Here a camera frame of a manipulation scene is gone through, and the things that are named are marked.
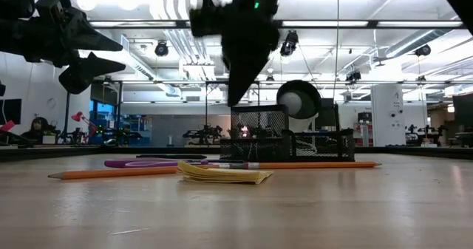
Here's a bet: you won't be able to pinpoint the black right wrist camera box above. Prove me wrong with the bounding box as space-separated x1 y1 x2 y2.
188 5 222 38

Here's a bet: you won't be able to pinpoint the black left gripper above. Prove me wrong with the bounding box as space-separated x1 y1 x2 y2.
0 0 126 95

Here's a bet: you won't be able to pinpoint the dark screen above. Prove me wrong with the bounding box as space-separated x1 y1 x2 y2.
452 93 473 134

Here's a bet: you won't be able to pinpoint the purple scissors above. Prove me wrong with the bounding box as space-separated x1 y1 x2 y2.
103 158 210 168

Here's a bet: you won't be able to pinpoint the person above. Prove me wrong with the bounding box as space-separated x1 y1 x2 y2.
20 116 51 145

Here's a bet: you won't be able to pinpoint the yellow sticky note pad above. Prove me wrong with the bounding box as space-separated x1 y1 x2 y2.
177 160 274 185

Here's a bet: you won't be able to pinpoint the white pillar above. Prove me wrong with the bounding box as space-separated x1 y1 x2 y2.
370 83 406 147

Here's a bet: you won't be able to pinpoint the black metal table frame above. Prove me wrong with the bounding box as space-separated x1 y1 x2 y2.
0 144 473 162

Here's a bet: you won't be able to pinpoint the orange pencil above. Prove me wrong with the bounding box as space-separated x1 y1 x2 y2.
47 163 232 180
231 161 382 170

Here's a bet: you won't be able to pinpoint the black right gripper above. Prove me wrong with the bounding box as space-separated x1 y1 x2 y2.
221 0 282 108

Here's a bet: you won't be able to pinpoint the red desk lamp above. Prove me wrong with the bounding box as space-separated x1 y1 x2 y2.
70 111 99 139

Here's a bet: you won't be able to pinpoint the black pen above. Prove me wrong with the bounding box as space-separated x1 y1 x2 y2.
135 154 208 160

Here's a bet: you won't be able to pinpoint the black wall monitor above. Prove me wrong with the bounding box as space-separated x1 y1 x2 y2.
0 98 22 126

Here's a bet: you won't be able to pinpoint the black mesh desk organizer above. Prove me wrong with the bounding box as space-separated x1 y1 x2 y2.
220 104 355 163

